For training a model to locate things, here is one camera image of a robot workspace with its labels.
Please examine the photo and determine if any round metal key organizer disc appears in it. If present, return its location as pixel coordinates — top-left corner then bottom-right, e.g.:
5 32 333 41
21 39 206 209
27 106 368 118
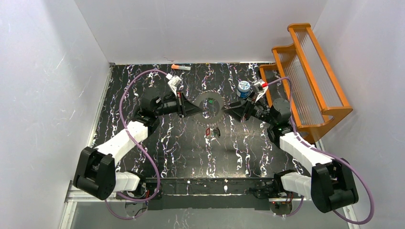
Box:
193 91 225 127

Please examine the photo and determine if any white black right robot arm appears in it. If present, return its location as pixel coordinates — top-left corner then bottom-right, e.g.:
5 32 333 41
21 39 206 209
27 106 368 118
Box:
224 95 359 213

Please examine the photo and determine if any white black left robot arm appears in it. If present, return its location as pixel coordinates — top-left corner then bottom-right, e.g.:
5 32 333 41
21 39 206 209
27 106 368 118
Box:
73 91 203 200

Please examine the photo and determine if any blue white paint jar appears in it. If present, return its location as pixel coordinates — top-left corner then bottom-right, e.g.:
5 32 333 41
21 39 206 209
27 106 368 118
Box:
236 81 251 99

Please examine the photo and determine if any orange white marker pen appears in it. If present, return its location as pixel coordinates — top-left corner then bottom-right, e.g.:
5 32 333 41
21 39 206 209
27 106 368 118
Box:
171 64 191 71

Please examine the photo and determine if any orange wooden tiered rack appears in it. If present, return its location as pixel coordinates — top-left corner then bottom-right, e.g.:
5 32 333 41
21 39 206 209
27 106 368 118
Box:
259 23 352 143

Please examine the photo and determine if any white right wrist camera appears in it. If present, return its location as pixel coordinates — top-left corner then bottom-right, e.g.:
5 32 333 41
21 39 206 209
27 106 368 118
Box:
252 79 268 102

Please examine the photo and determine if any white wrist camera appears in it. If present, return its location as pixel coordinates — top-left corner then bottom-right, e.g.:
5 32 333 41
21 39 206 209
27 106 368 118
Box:
166 73 182 95
252 79 268 102

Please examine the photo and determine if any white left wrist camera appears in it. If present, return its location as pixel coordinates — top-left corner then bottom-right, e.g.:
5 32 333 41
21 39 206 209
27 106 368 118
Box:
166 73 182 95

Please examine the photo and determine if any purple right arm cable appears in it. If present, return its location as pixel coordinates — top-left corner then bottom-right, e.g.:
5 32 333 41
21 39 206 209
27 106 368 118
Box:
266 77 375 225

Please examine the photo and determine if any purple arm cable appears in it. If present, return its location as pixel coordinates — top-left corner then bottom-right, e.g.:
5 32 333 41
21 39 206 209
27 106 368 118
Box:
266 77 375 225
104 69 173 220

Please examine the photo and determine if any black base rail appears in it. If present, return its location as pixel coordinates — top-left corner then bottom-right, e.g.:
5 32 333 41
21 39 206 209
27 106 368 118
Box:
146 177 295 215

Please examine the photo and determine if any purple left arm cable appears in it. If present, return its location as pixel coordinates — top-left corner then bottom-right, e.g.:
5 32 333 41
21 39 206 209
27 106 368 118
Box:
104 69 173 220

